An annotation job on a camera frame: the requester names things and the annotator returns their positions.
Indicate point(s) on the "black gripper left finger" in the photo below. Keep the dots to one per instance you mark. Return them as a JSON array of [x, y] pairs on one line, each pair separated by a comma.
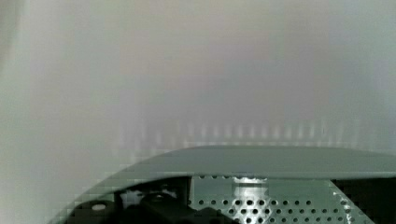
[[164, 201]]

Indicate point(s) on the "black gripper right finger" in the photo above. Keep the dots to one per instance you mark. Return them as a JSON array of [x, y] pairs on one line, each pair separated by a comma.
[[376, 197]]

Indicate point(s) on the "green strainer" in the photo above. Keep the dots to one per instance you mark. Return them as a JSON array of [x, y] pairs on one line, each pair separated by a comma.
[[257, 185]]

